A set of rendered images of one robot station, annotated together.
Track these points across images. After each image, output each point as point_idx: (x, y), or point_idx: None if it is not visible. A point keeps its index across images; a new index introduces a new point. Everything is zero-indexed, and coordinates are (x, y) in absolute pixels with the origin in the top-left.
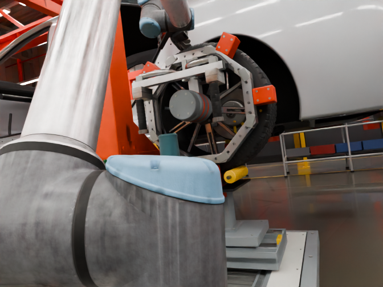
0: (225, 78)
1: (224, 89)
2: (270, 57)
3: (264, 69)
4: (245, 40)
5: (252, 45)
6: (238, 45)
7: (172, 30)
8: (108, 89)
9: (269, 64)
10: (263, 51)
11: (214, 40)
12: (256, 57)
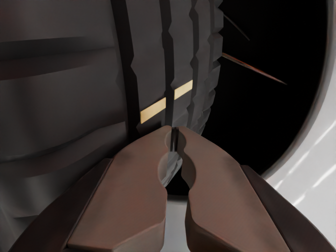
0: (244, 50)
1: (223, 36)
2: (219, 143)
3: (211, 123)
4: (244, 164)
5: (244, 149)
6: (271, 128)
7: None
8: None
9: (213, 135)
10: (232, 145)
11: (297, 129)
12: (239, 126)
